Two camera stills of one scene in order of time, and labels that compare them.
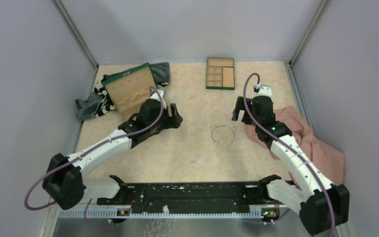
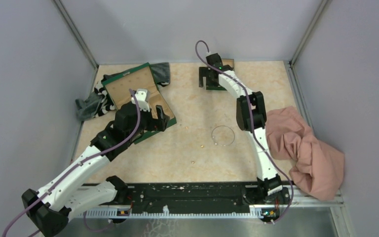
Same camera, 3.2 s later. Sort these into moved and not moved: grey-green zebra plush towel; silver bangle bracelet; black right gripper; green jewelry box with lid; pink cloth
Moved: black right gripper; green jewelry box with lid
Not moved: grey-green zebra plush towel; silver bangle bracelet; pink cloth
